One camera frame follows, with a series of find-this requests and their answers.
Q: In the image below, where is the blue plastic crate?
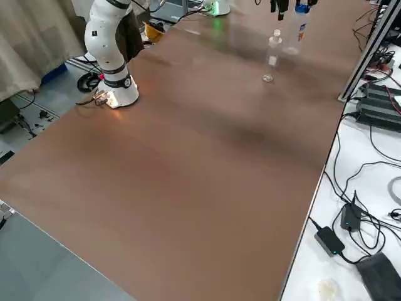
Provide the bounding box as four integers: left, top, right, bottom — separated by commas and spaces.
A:
38, 61, 69, 86

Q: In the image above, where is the beige curtain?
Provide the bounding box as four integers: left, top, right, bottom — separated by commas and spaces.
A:
0, 0, 89, 103

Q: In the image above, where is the black power adapter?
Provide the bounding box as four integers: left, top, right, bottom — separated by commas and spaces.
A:
313, 225, 346, 258
340, 200, 365, 233

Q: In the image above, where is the dark grey pouch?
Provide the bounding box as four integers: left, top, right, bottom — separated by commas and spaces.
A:
355, 251, 401, 301

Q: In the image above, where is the black power supply unit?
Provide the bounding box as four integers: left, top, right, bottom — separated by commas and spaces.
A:
355, 96, 401, 130
359, 80, 401, 102

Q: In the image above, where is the aluminium post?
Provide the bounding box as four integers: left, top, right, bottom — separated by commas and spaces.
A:
336, 0, 401, 103

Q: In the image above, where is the yellow hard hat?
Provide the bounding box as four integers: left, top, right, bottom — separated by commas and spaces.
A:
143, 21, 166, 42

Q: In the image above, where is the clear condiment bottle white cap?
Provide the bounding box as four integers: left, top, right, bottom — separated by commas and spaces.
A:
261, 29, 283, 83

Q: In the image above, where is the clear drink bottle blue cap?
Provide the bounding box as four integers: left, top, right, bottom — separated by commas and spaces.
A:
281, 2, 313, 56

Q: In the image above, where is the black desk cable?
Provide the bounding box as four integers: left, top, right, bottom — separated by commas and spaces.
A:
308, 114, 401, 266

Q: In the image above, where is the black floor box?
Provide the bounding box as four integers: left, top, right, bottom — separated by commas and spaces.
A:
0, 97, 21, 135

